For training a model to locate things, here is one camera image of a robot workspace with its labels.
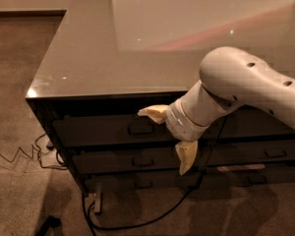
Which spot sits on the dark glossy drawer cabinet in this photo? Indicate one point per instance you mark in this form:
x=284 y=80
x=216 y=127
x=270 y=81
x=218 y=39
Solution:
x=115 y=57

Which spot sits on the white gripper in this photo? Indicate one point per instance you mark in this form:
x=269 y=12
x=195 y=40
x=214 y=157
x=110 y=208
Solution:
x=181 y=123

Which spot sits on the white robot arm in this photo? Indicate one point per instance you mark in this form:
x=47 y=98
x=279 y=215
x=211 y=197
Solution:
x=229 y=78

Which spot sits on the drawer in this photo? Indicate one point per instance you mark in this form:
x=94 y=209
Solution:
x=249 y=153
x=125 y=160
x=143 y=180
x=110 y=130
x=252 y=122

